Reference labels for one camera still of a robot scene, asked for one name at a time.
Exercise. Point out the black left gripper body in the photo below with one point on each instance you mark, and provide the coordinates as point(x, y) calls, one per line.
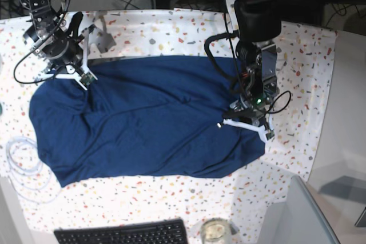
point(259, 106)

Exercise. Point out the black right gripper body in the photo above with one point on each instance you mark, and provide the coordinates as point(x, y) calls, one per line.
point(64, 51)

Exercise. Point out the dark blue t-shirt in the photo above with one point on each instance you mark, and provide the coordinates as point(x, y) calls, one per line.
point(143, 116)

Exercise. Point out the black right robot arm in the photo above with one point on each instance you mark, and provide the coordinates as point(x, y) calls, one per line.
point(48, 38)

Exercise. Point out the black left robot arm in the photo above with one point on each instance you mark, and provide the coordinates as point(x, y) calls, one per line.
point(254, 22)

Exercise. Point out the clear glass jar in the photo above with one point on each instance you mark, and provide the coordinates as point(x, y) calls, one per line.
point(216, 231)

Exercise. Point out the black computer keyboard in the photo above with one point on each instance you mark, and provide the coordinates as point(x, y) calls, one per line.
point(171, 231)

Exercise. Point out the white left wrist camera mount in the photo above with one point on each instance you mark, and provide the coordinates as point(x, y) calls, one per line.
point(251, 127)

